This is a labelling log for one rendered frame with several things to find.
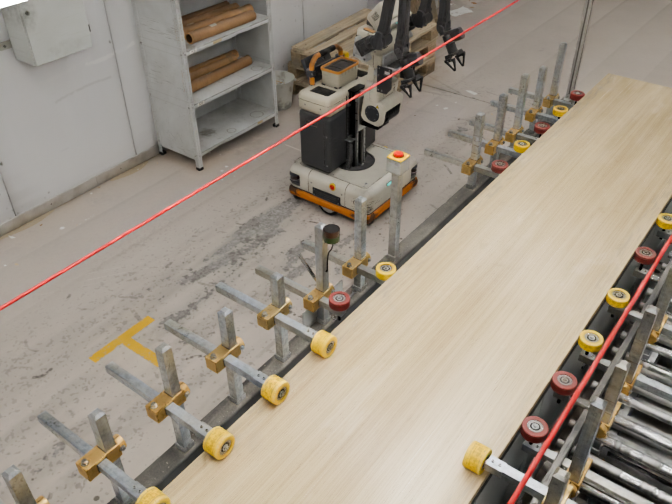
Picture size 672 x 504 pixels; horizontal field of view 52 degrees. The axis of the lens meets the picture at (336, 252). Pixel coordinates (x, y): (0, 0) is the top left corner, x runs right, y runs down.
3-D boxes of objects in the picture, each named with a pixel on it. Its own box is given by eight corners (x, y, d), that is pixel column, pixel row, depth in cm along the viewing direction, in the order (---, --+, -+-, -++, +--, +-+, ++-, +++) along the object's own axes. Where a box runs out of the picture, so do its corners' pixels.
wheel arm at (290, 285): (255, 275, 278) (254, 267, 275) (260, 271, 280) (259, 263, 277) (341, 319, 257) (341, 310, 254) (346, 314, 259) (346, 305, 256)
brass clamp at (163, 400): (146, 415, 209) (143, 404, 206) (179, 388, 218) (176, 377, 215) (160, 425, 206) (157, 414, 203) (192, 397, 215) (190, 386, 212)
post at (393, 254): (386, 258, 306) (390, 171, 279) (392, 252, 309) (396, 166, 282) (394, 261, 304) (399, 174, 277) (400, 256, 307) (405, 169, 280)
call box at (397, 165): (385, 172, 279) (386, 156, 274) (395, 165, 283) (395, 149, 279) (400, 178, 276) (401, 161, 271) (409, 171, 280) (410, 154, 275)
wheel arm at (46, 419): (38, 423, 206) (35, 415, 204) (48, 415, 208) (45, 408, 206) (149, 513, 182) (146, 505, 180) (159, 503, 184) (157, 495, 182)
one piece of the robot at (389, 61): (370, 90, 404) (370, 55, 391) (395, 75, 422) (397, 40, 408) (392, 97, 396) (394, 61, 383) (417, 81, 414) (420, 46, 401)
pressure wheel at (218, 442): (206, 429, 196) (224, 423, 202) (199, 453, 197) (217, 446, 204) (221, 439, 193) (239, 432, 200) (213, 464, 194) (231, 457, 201)
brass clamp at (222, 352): (205, 366, 225) (203, 356, 222) (233, 343, 233) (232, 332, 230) (218, 375, 222) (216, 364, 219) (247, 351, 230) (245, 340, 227)
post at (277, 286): (277, 371, 263) (269, 274, 233) (283, 366, 265) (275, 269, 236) (284, 375, 261) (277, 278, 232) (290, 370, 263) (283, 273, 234)
